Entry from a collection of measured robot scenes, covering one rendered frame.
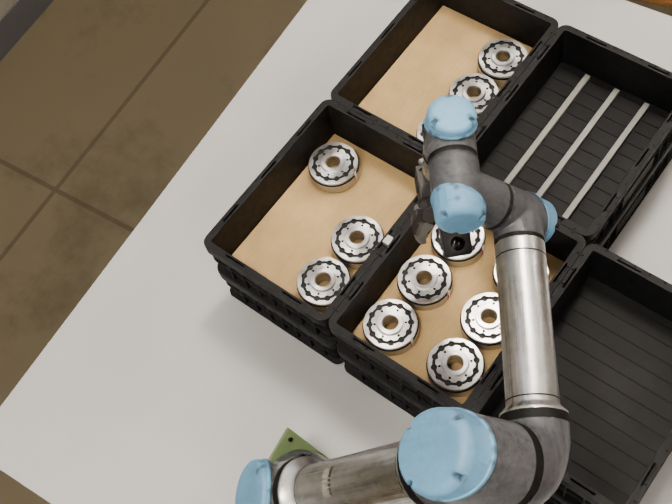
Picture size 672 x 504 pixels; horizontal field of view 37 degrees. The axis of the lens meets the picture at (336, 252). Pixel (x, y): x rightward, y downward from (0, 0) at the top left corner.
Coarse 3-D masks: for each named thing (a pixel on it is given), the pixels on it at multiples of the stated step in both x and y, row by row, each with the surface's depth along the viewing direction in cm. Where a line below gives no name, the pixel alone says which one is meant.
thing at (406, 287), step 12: (408, 264) 192; (420, 264) 191; (432, 264) 190; (444, 264) 190; (408, 276) 190; (444, 276) 189; (408, 288) 189; (432, 288) 188; (444, 288) 188; (420, 300) 187; (432, 300) 187
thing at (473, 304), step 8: (480, 296) 186; (488, 296) 186; (496, 296) 186; (472, 304) 186; (480, 304) 185; (496, 304) 185; (464, 312) 185; (472, 312) 185; (464, 320) 184; (472, 320) 185; (464, 328) 184; (472, 328) 184; (480, 328) 183; (496, 328) 183; (472, 336) 183; (480, 336) 183; (488, 336) 183; (496, 336) 182
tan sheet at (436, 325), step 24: (480, 264) 193; (552, 264) 191; (456, 288) 191; (480, 288) 190; (432, 312) 189; (456, 312) 189; (360, 336) 189; (432, 336) 187; (456, 336) 187; (408, 360) 186
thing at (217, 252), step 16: (320, 112) 202; (352, 112) 201; (304, 128) 202; (384, 128) 198; (288, 144) 199; (400, 144) 196; (272, 160) 198; (224, 224) 193; (400, 224) 188; (208, 240) 191; (224, 256) 189; (368, 256) 185; (240, 272) 189; (256, 272) 187; (272, 288) 185; (352, 288) 183; (288, 304) 185; (304, 304) 183; (336, 304) 182; (320, 320) 181
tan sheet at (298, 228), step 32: (288, 192) 206; (320, 192) 205; (352, 192) 204; (384, 192) 203; (288, 224) 202; (320, 224) 201; (384, 224) 199; (256, 256) 200; (288, 256) 199; (320, 256) 198; (288, 288) 196
